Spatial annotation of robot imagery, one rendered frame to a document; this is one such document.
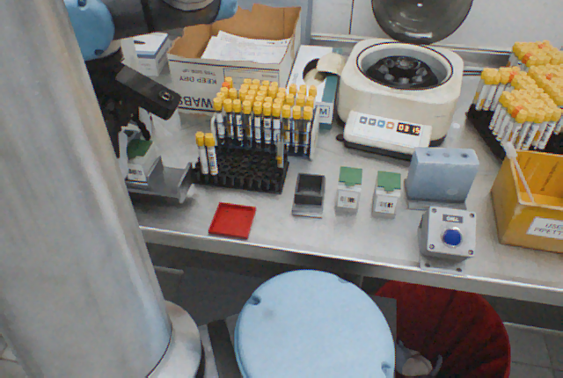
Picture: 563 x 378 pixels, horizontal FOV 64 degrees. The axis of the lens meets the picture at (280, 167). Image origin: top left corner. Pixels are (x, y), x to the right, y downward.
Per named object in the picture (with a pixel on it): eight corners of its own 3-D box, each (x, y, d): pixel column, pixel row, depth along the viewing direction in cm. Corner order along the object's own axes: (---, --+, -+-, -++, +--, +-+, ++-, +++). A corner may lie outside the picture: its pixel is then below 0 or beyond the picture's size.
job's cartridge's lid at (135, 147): (120, 157, 75) (120, 155, 75) (132, 140, 78) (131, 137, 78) (142, 160, 74) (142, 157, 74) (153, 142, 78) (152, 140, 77)
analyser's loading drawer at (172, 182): (75, 188, 81) (65, 167, 78) (92, 164, 86) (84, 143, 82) (182, 203, 78) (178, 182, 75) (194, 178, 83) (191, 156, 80)
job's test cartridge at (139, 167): (128, 184, 79) (120, 156, 75) (139, 166, 82) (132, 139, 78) (149, 186, 78) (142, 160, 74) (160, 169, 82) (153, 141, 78)
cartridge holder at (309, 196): (291, 214, 79) (291, 200, 76) (297, 179, 85) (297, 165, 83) (322, 218, 78) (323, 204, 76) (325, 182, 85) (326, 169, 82)
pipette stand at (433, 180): (408, 209, 80) (420, 168, 73) (403, 182, 85) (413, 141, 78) (465, 212, 79) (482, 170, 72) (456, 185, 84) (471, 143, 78)
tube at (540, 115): (526, 157, 89) (548, 114, 82) (519, 159, 89) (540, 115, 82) (521, 152, 90) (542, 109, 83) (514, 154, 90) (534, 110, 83)
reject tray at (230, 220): (208, 233, 76) (208, 230, 75) (219, 204, 81) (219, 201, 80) (247, 239, 75) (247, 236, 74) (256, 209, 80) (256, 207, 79)
